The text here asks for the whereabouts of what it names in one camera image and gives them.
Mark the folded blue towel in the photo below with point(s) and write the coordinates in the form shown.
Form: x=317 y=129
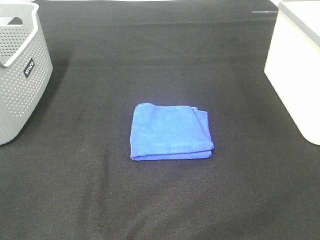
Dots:
x=170 y=133

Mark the black table cloth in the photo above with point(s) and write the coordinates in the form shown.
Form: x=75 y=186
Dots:
x=68 y=174

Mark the white plastic bin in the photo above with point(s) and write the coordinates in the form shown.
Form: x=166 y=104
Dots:
x=293 y=63

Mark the grey perforated plastic basket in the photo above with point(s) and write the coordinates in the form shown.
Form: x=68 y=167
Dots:
x=25 y=67

